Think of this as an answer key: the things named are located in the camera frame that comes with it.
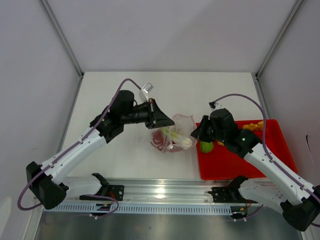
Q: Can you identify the green bumpy custard apple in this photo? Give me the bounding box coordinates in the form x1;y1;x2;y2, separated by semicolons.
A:
199;141;214;154

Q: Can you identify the left aluminium corner post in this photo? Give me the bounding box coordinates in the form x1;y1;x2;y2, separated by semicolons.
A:
37;0;84;78

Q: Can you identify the clear zip top bag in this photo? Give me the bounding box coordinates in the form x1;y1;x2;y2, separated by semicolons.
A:
152;114;198;152

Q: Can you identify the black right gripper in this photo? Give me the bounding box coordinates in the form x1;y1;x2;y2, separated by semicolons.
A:
190;115;227;143

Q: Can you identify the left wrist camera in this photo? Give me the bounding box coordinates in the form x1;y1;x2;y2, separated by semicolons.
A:
138;82;154;103

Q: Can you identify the aluminium corner post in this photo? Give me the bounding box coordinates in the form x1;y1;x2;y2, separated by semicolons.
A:
254;0;307;78
37;0;84;78

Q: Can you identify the green celery stalk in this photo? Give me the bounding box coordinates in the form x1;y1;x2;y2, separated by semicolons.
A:
160;127;193;150

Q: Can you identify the aluminium rail frame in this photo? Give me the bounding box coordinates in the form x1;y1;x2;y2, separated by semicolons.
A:
33;177;306;206

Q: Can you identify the orange toy food piece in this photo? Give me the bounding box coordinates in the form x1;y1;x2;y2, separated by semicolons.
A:
242;121;264;131

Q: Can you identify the red plastic tray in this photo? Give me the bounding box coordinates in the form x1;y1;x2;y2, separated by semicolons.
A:
196;119;298;181

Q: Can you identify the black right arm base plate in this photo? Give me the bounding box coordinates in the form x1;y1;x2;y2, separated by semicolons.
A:
207;186;257;204

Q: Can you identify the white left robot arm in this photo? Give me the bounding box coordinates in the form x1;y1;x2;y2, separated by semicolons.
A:
26;90;177;210

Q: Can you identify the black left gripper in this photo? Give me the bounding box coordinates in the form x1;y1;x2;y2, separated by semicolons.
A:
121;98;175;129

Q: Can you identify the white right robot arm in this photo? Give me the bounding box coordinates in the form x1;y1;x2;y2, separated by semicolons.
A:
199;108;320;232

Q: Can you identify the right aluminium corner post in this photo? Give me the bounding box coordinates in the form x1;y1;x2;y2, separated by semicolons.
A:
254;0;307;78

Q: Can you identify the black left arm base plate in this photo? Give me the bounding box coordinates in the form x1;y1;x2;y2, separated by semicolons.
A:
79;184;125;201

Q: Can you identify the white slotted cable duct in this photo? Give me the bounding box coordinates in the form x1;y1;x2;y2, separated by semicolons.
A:
51;202;233;216

